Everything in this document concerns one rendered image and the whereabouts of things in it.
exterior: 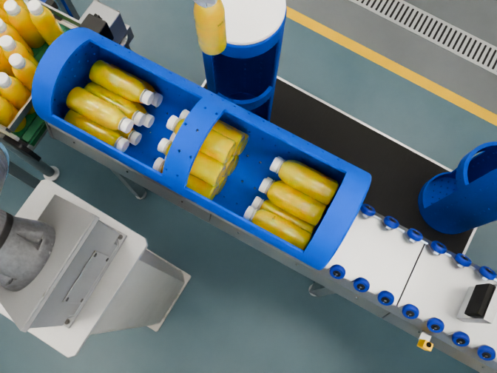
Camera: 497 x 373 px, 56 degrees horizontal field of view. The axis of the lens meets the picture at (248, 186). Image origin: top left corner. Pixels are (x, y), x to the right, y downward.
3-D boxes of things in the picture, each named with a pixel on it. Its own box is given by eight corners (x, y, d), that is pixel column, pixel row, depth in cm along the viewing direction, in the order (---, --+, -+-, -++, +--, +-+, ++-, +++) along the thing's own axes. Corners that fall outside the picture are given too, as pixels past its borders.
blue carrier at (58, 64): (310, 281, 129) (338, 256, 103) (49, 137, 139) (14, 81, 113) (350, 198, 140) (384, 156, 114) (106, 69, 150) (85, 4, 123)
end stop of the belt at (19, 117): (13, 132, 142) (9, 128, 139) (11, 131, 142) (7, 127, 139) (87, 31, 151) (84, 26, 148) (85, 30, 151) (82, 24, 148)
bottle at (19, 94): (26, 119, 148) (0, 95, 132) (14, 105, 149) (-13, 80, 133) (44, 106, 149) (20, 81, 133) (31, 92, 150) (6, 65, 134)
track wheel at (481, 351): (499, 356, 124) (499, 350, 125) (484, 347, 124) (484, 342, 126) (489, 364, 126) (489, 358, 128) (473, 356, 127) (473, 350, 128)
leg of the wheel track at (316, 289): (316, 298, 223) (345, 294, 162) (306, 292, 224) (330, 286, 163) (322, 287, 224) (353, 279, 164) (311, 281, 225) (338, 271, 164)
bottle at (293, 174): (340, 181, 126) (285, 152, 127) (339, 187, 119) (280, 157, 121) (328, 202, 128) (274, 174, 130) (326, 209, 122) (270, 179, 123)
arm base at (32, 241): (15, 304, 91) (-33, 285, 85) (2, 272, 103) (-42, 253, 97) (63, 240, 93) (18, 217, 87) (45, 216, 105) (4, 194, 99)
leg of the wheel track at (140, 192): (143, 201, 234) (108, 163, 173) (132, 196, 234) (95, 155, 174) (149, 192, 235) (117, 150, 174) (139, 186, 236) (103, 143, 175)
